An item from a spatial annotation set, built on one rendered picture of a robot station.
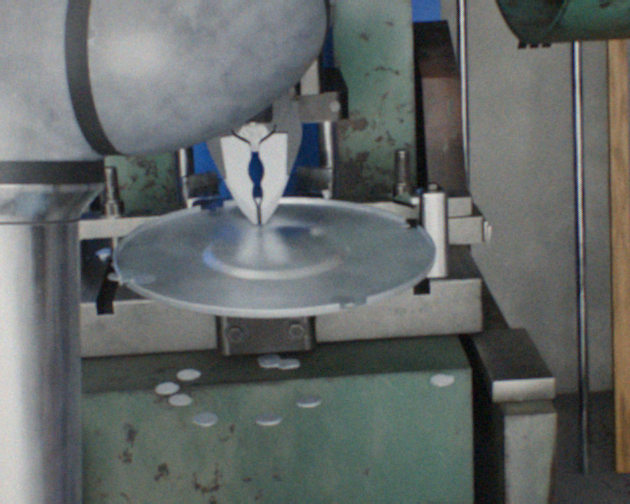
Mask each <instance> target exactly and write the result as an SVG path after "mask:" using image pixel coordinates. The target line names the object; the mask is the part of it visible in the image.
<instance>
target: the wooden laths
mask: <svg viewBox="0 0 630 504"><path fill-rule="evenodd" d="M606 69H607V130H608V190H609V251H610V310H612V371H613V431H614V471H615V472H616V473H617V474H619V473H630V211H629V140H628V69H627V39H622V40H606ZM571 90H572V138H573V187H574V233H575V282H576V330H577V378H578V426H580V474H581V475H584V476H588V475H590V474H591V461H590V410H589V358H588V307H587V256H586V205H585V153H584V101H583V50H582V42H571Z"/></svg>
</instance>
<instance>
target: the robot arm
mask: <svg viewBox="0 0 630 504"><path fill-rule="evenodd" d="M334 1H335V0H0V504H82V422H81V309H80V216H81V214H82V212H83V210H84V209H85V208H86V207H87V206H88V205H89V204H90V203H92V200H93V199H94V198H95V197H96V196H97V195H98V194H99V193H100V192H101V191H102V190H103V189H104V184H105V165H104V161H105V157H110V156H129V157H131V156H156V155H161V153H166V152H172V151H177V150H181V149H184V148H188V147H191V146H194V145H197V144H200V143H204V142H206V143H207V147H208V149H209V152H210V155H211V157H212V159H213V161H214V162H215V164H216V166H218V168H219V171H220V173H221V175H222V177H223V179H224V180H225V182H226V184H227V187H228V189H229V191H230V192H231V194H232V196H234V198H235V199H236V201H237V204H238V206H239V207H240V209H241V210H242V211H243V213H244V214H245V215H246V216H247V217H249V219H250V220H251V221H252V222H253V223H254V224H256V225H258V224H259V214H260V224H266V222H267V221H268V220H269V217H270V216H271V215H272V213H273V212H274V210H275V209H276V207H277V205H278V203H279V199H281V197H282V194H283V192H284V189H285V187H286V183H287V180H288V177H289V175H290V173H291V169H292V166H293V163H294V161H295V158H297V155H298V151H299V149H300V145H301V141H302V121H301V117H300V113H299V105H300V100H299V99H298V98H294V99H290V94H289V89H290V88H292V87H293V86H294V85H295V84H297V83H298V82H299V81H300V80H301V79H302V77H303V76H304V74H305V73H306V72H307V71H308V70H309V68H310V67H311V65H313V64H314V62H315V61H316V58H317V56H318V55H319V53H320V52H321V50H322V48H323V46H324V45H325V41H326V38H328V36H329V33H330V27H331V22H332V4H333V2H334ZM273 124H275V126H274V125H273ZM260 125H263V126H265V128H266V129H267V130H268V131H271V132H270V133H269V134H268V135H266V136H265V137H262V139H261V140H260V141H259V144H258V146H259V158H260V161H261V162H262V164H263V168H265V171H263V174H262V176H261V189H262V195H261V199H260V201H259V213H258V205H257V201H256V199H255V196H254V194H253V185H254V184H253V178H252V176H251V174H250V173H249V164H250V162H251V159H252V152H251V143H250V142H249V141H247V140H245V139H243V137H242V136H240V135H238V134H237V133H239V132H240V131H241V129H242V128H243V126H260Z"/></svg>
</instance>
